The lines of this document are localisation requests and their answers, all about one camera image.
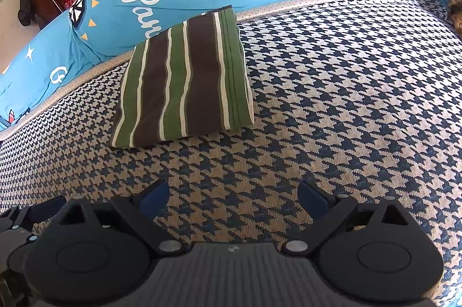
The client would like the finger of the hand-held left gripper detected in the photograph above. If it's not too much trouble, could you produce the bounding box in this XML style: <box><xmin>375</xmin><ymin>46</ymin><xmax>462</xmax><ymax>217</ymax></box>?
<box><xmin>21</xmin><ymin>195</ymin><xmax>68</xmax><ymax>232</ymax></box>

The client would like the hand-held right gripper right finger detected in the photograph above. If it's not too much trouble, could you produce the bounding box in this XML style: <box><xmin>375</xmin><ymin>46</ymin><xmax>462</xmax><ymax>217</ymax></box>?
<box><xmin>282</xmin><ymin>179</ymin><xmax>418</xmax><ymax>255</ymax></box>

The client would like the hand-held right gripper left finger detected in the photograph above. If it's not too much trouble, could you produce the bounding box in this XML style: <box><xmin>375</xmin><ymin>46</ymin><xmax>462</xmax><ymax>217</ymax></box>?
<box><xmin>56</xmin><ymin>179</ymin><xmax>187</xmax><ymax>255</ymax></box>

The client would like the houndstooth sofa cover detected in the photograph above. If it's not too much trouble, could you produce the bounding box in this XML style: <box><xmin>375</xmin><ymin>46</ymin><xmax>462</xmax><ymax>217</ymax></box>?
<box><xmin>0</xmin><ymin>0</ymin><xmax>462</xmax><ymax>307</ymax></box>

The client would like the green brown striped t-shirt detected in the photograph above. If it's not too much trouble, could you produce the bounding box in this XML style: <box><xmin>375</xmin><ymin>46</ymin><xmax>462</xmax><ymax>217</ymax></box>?
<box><xmin>109</xmin><ymin>5</ymin><xmax>256</xmax><ymax>149</ymax></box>

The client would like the brown wooden chair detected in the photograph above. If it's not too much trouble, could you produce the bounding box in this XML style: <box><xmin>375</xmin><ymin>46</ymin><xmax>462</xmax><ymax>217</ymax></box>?
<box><xmin>32</xmin><ymin>0</ymin><xmax>66</xmax><ymax>30</ymax></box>

